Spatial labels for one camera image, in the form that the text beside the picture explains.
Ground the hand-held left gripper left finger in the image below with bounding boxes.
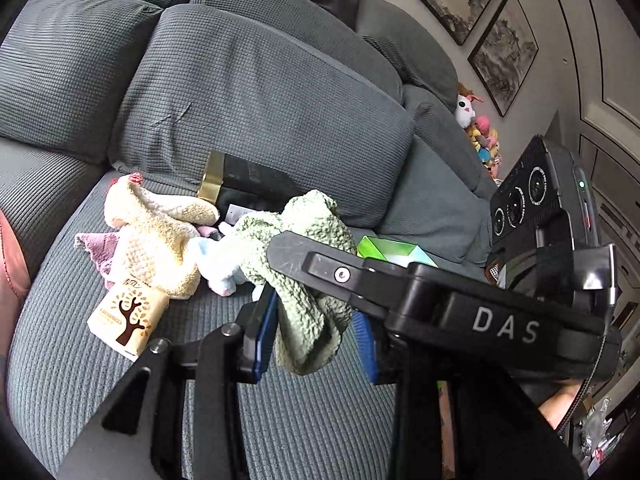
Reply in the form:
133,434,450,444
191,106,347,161
55,291,281,480

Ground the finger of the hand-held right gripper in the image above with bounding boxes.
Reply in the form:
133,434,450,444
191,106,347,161
266,232,417,322

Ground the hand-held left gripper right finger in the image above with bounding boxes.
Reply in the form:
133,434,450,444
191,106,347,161
352,310,583,480

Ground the green fuzzy cloth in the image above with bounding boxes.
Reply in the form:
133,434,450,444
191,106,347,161
220,190,358,376

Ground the cream fuzzy cloth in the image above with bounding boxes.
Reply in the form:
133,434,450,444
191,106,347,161
75,176,221,302

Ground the person's right forearm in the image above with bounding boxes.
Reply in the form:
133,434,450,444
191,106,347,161
539,384,587,430

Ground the light blue soft cloth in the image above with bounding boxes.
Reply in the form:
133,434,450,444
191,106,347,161
187,222,266,297

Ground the green tissue box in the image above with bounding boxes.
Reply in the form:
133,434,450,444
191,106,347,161
356,235,439,269

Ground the black box with gold band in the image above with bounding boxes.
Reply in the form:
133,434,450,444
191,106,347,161
197,151,307,228

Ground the small grey sofa cushion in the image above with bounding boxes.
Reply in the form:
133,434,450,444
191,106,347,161
377,85,501,268

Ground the tree print tissue packet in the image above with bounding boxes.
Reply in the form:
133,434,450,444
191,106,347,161
87,280,168,361

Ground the large grey sofa cushion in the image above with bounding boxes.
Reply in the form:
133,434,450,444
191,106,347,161
111,4,417,228

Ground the purple microfiber cloth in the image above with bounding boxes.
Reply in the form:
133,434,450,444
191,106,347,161
75,230,126,290

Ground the pile of colourful plush toys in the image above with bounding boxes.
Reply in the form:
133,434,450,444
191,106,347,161
465,115,505,178

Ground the grey sofa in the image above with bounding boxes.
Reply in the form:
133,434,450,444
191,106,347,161
0,0,501,480

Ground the white owl plush toy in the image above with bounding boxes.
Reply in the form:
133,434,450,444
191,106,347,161
455,85,484,128

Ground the grey sofa back cushion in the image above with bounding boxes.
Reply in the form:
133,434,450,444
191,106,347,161
0,0,166,163

